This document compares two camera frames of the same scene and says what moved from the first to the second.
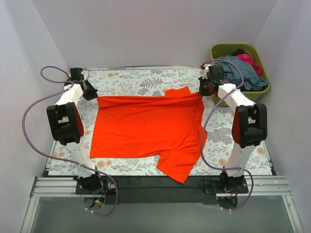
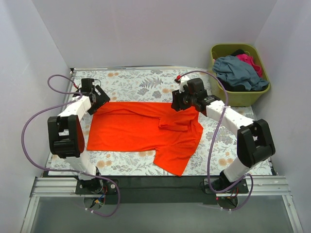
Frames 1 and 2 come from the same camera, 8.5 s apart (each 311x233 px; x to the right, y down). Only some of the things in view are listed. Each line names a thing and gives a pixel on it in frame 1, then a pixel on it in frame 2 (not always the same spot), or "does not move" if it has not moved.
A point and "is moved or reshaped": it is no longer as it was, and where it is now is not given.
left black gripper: [90, 91] -> [101, 97]
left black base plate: [109, 188] does not move
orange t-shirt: [170, 126] is moved or reshaped
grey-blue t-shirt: [252, 81] does not move
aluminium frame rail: [269, 187] does not move
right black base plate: [215, 186] does not move
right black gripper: [202, 90] -> [177, 102]
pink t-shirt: [249, 59] does not move
